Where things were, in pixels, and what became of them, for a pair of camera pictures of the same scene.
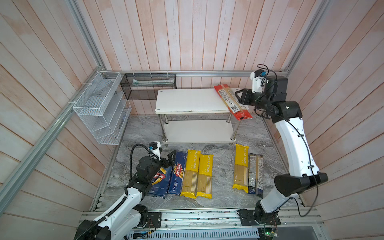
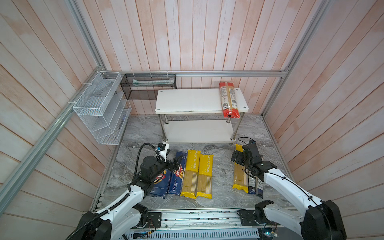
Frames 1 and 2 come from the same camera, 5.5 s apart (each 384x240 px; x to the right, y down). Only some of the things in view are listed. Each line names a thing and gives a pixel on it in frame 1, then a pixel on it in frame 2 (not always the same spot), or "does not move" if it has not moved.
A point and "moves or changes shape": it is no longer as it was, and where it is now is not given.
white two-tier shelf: (202, 101) does not move
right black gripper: (245, 95) to (237, 159)
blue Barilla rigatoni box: (159, 183) does not move
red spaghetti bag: (232, 102) moves or changes shape
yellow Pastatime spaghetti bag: (241, 179) does not move
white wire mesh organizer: (103, 107) does not move
